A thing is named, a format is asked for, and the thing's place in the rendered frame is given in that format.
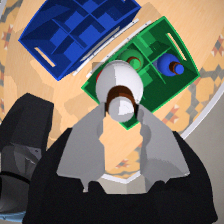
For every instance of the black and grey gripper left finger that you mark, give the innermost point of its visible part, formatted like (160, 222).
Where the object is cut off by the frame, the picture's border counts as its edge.
(71, 162)

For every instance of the blue bottle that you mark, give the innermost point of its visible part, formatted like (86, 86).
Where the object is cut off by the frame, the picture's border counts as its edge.
(168, 64)

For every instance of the blue crate with dividers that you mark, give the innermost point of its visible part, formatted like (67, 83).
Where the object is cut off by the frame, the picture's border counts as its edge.
(44, 31)

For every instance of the green crate with dividers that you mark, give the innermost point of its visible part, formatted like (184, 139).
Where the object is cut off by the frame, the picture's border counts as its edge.
(160, 89)

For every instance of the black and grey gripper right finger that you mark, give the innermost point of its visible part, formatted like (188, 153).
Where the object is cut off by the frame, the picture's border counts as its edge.
(167, 157)

